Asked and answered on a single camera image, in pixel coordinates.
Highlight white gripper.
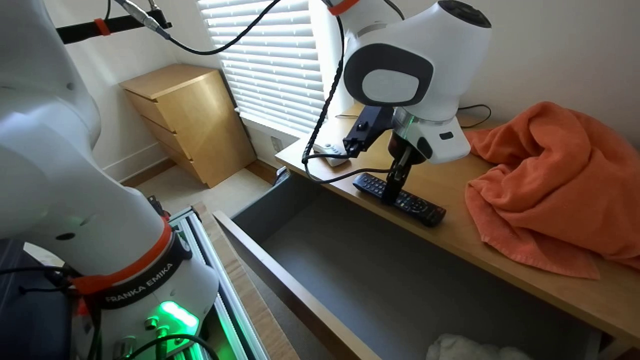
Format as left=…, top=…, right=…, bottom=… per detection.
left=382, top=115, right=470, bottom=203

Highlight black remote control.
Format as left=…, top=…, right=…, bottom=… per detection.
left=355, top=173, right=447, bottom=228

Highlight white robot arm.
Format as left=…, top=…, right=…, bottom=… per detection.
left=0, top=0, right=493, bottom=356

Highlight open grey top drawer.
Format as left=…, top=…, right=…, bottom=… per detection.
left=215, top=173, right=600, bottom=360

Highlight white cloth in drawer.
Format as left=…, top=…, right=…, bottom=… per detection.
left=426, top=334, right=532, bottom=360

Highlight small wooden drawer cabinet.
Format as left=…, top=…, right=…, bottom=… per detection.
left=123, top=63, right=256, bottom=186

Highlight small grey object on dresser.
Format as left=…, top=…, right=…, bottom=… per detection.
left=315, top=142, right=349, bottom=166

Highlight light wood dresser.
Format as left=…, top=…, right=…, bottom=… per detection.
left=274, top=113, right=640, bottom=348

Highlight white window blinds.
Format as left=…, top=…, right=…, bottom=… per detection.
left=198, top=0, right=324, bottom=133

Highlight orange towel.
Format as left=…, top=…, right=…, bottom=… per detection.
left=465, top=102, right=640, bottom=280

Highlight black bar with orange tape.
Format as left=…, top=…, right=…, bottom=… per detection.
left=58, top=16, right=143, bottom=44

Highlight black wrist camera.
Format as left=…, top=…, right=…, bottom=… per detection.
left=343, top=106, right=394, bottom=157

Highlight thin black device cable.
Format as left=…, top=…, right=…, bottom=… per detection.
left=456, top=102, right=495, bottom=129

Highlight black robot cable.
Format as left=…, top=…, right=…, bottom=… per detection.
left=123, top=0, right=393, bottom=186

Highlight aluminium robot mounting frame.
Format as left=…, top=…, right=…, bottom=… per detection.
left=143, top=205, right=273, bottom=360

